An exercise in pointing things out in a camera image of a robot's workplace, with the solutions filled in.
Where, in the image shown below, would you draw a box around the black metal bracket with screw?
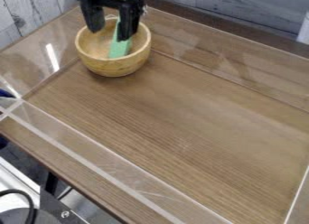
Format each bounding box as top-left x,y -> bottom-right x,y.
37,190 -> 90,224

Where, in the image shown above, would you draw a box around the green rectangular block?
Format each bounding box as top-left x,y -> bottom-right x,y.
108,18 -> 131,59

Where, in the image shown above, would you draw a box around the black cable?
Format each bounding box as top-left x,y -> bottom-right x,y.
0,189 -> 37,224

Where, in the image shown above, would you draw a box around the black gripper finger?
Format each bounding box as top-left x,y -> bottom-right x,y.
118,3 -> 143,42
80,0 -> 106,33

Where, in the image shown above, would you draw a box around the clear acrylic tray walls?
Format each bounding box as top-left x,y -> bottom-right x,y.
0,0 -> 309,224

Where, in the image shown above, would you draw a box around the brown wooden bowl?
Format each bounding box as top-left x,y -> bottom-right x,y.
75,17 -> 152,77

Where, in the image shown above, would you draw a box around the blue object at left edge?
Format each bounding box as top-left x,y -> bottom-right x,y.
0,89 -> 15,98

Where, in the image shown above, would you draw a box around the black table leg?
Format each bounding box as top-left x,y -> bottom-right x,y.
44,173 -> 59,195

